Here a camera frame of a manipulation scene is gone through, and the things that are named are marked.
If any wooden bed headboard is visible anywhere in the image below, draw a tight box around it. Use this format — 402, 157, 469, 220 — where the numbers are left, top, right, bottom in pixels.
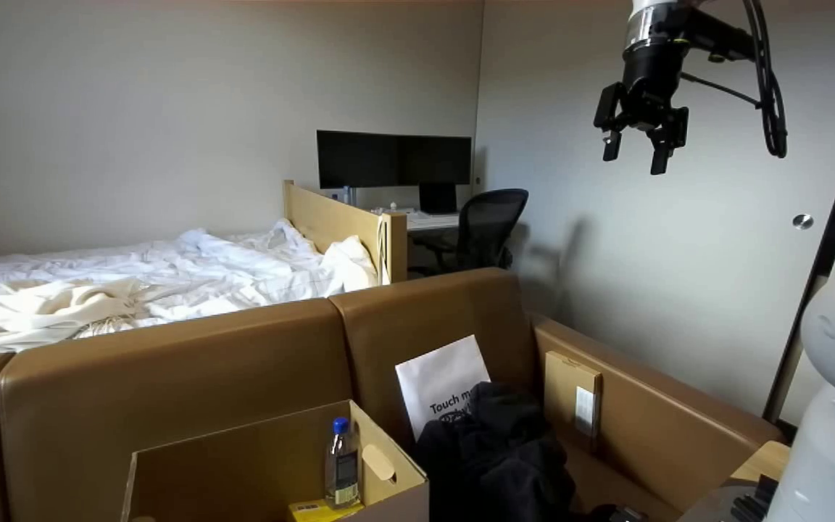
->
280, 177, 411, 286

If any white paper sign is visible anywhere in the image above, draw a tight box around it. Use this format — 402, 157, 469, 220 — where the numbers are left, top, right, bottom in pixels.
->
391, 334, 494, 444

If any white pillow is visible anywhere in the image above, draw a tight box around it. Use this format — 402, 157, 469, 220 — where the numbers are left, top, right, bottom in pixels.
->
321, 232, 379, 296

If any wide black monitor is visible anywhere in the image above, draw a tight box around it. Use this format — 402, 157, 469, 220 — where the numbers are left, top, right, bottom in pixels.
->
317, 126, 402, 190

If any black office chair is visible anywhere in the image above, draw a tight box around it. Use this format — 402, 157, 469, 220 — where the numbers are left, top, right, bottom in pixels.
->
409, 186, 530, 277

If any small cardboard box white label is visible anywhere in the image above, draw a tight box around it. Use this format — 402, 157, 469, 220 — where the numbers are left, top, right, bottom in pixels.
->
541, 344, 607, 441

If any yellow packet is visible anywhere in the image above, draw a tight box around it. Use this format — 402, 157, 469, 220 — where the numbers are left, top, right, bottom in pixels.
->
286, 495, 367, 522

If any large cardboard box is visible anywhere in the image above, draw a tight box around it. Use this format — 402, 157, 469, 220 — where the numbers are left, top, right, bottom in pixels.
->
0, 267, 788, 522

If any black cloth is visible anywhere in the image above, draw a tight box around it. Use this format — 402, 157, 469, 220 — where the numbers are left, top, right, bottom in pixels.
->
409, 380, 581, 522

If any narrow black monitor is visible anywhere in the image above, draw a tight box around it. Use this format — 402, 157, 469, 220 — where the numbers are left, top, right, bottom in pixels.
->
396, 133, 475, 213

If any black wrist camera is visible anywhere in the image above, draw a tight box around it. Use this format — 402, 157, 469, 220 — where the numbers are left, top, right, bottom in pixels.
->
678, 4, 760, 65

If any open cardboard box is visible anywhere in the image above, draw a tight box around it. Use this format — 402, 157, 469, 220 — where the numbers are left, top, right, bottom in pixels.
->
120, 396, 433, 522

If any black robot base clutter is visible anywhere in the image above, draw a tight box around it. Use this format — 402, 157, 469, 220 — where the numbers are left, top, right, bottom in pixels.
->
724, 473, 781, 522

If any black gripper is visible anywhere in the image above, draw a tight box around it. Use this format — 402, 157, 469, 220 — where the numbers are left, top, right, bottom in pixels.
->
591, 38, 692, 180

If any clear water bottle blue cap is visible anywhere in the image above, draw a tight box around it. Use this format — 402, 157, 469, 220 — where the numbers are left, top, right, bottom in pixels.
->
325, 415, 366, 509

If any tan cardboard flap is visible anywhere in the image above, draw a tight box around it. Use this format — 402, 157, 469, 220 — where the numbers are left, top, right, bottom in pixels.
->
727, 437, 794, 487

